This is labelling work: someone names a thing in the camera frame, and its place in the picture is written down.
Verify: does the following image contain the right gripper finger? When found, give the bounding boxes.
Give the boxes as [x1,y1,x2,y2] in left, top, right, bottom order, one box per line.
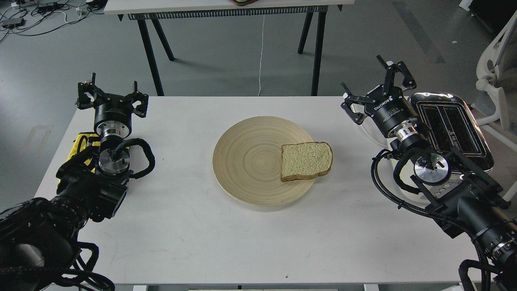
[340,82,374,125]
[376,55,417,97]

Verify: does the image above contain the background white table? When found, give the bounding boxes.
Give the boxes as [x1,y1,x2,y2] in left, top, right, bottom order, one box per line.
[103,0,344,97]

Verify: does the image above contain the white office chair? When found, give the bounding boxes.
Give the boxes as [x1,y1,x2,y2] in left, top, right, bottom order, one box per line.
[476,13,517,151]

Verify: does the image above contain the round bamboo plate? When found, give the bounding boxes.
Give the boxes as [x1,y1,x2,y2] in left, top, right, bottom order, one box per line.
[212,116,315,207]

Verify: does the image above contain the white hanging cable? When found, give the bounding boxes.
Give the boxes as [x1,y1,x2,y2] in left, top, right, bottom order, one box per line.
[258,15,265,97]

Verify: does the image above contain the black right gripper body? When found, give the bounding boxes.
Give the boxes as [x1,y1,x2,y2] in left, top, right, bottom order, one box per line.
[364,85,419,141]

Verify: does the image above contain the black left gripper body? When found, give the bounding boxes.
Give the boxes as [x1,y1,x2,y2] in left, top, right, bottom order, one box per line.
[93,94,134,137]

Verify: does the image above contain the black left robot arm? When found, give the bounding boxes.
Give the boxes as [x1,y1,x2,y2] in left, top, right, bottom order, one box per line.
[0,74,156,291]

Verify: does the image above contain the chrome two-slot toaster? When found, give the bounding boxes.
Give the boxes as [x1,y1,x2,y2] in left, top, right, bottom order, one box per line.
[408,92,494,173]

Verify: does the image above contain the floor cables and power strips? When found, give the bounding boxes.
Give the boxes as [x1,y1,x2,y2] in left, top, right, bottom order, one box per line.
[0,0,109,41]

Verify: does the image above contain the white toaster power cord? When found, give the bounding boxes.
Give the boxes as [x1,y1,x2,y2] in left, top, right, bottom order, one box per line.
[343,92,389,148]

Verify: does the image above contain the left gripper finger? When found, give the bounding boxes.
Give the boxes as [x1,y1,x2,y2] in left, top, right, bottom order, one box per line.
[76,72,106,110]
[124,81,149,118]

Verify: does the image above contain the slice of bread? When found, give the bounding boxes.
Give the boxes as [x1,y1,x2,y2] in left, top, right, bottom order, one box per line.
[280,142,334,182]

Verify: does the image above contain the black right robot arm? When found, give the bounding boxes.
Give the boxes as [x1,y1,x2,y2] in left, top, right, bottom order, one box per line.
[341,55,516,291]

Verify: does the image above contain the brown object on background table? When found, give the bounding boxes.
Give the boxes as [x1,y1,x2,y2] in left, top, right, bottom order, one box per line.
[230,0,257,6]

